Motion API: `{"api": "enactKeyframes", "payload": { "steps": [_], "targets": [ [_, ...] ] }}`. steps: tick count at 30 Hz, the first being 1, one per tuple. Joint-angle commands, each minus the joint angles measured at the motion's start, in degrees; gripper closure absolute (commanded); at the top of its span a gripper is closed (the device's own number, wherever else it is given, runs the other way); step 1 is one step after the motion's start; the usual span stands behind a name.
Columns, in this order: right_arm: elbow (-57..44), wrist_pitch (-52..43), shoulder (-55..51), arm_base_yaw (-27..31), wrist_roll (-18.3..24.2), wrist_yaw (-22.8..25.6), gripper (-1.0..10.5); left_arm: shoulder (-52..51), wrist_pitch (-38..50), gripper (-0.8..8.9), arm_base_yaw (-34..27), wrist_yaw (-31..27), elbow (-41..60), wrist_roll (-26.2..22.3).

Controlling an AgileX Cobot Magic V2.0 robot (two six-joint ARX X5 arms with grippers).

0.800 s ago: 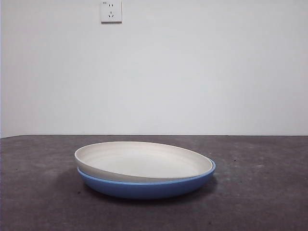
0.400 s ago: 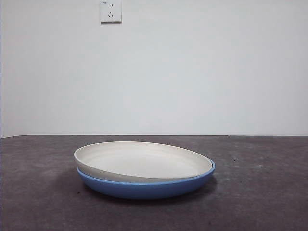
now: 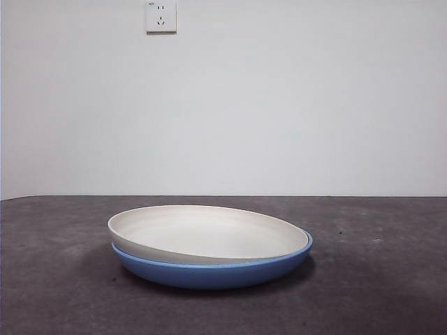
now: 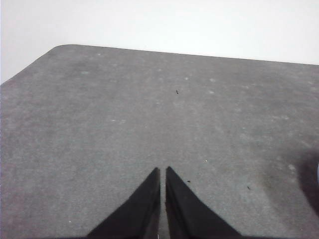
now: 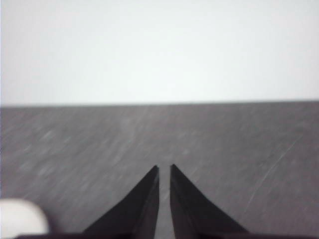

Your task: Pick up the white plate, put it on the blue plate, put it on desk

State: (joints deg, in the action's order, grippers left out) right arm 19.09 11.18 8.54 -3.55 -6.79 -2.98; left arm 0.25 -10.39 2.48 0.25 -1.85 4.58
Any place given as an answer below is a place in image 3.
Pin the white round plate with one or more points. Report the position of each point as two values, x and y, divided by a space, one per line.
209 234

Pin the blue round plate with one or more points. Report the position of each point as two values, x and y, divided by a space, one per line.
209 277

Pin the white wall socket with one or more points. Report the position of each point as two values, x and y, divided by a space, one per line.
161 17

